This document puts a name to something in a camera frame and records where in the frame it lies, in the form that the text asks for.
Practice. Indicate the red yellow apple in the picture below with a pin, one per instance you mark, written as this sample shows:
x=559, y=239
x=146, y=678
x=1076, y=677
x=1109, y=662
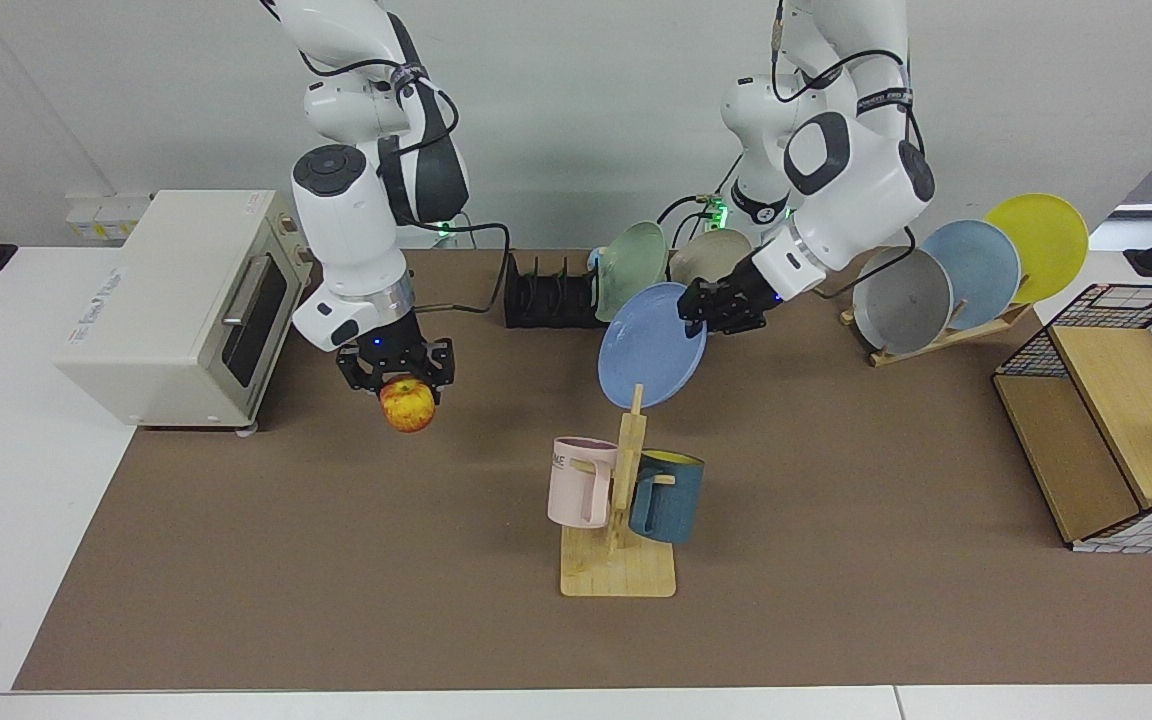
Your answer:
x=408, y=405

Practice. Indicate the beige plate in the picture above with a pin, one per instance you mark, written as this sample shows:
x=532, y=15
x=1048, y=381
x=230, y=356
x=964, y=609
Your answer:
x=711, y=255

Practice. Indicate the pale green plate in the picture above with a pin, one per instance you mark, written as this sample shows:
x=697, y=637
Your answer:
x=631, y=265

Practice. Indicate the black dish rack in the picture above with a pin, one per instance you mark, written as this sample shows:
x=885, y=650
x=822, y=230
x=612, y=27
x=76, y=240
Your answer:
x=546, y=300

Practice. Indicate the grey plate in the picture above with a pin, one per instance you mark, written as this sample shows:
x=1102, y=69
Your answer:
x=901, y=305

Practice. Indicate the wooden plate rack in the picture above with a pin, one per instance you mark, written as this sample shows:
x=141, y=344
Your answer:
x=936, y=342

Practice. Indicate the light blue plate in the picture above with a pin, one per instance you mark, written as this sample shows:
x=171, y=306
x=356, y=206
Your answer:
x=981, y=265

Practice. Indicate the yellow plate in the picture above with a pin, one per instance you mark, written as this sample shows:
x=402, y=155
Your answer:
x=1041, y=240

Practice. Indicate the brown table cloth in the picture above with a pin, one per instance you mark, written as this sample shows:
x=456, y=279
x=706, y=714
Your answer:
x=336, y=550

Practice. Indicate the pink mug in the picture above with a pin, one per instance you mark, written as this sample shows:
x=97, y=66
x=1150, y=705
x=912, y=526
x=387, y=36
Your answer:
x=576, y=490

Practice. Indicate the dark blue mug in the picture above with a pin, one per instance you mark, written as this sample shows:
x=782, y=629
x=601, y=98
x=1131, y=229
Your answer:
x=671, y=505

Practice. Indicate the pale toaster oven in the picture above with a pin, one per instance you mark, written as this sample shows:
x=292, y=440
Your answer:
x=171, y=310

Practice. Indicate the wooden cup stand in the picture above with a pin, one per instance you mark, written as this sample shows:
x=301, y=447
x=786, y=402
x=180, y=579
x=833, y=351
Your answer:
x=621, y=570

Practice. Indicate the white wall socket strip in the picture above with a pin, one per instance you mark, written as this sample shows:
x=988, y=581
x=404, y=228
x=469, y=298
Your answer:
x=106, y=215

